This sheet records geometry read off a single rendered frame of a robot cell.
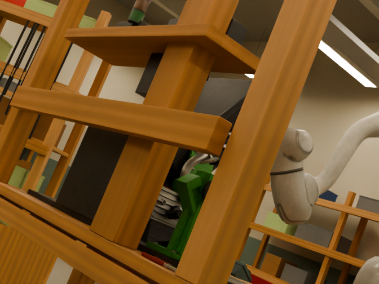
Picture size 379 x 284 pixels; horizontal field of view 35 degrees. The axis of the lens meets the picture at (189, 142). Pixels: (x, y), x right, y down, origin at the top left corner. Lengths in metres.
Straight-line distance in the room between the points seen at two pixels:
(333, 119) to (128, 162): 7.65
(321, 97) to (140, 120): 7.99
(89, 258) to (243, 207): 0.54
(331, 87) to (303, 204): 7.83
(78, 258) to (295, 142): 0.72
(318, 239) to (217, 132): 6.58
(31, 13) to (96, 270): 3.46
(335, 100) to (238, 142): 8.00
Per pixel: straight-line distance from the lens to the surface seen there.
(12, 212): 2.30
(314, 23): 1.56
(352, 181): 8.70
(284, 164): 1.79
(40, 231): 2.08
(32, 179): 4.65
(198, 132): 1.51
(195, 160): 2.03
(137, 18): 2.22
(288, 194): 1.80
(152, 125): 1.67
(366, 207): 7.75
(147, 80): 2.04
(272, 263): 8.39
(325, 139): 9.24
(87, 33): 2.30
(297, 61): 1.52
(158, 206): 2.06
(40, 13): 5.07
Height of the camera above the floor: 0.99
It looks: 8 degrees up
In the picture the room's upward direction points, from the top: 22 degrees clockwise
